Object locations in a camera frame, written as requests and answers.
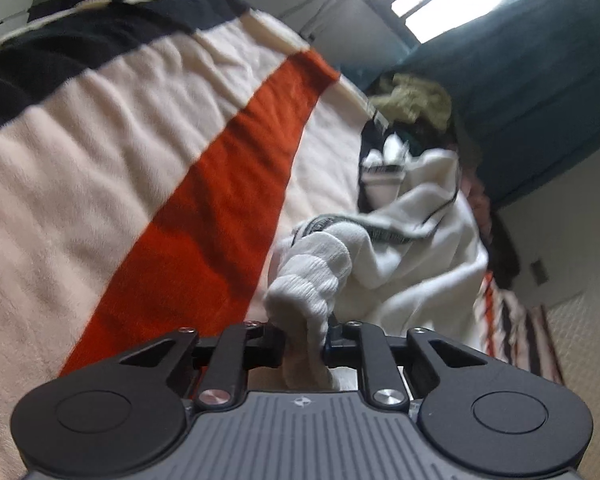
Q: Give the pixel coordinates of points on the grey wall outlet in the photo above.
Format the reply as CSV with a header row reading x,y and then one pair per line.
x,y
540,272

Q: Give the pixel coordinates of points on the yellow-green crumpled cloth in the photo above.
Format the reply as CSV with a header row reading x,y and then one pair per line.
x,y
410,97

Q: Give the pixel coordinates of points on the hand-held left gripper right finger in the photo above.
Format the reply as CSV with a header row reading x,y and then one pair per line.
x,y
336,347

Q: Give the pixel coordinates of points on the black garment with white print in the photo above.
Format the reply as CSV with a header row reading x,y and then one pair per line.
x,y
375,190

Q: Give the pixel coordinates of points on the teal curtain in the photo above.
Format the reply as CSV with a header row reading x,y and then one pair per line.
x,y
520,100

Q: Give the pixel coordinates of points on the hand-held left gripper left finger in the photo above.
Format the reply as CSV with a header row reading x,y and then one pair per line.
x,y
272,346

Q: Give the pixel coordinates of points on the dark cloth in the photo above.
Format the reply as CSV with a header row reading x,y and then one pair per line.
x,y
504,255

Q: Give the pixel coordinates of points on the orange black cream striped blanket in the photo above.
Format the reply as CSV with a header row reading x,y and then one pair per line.
x,y
80,160

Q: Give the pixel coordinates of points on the white hooded sweatshirt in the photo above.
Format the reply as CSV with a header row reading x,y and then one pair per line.
x,y
405,270

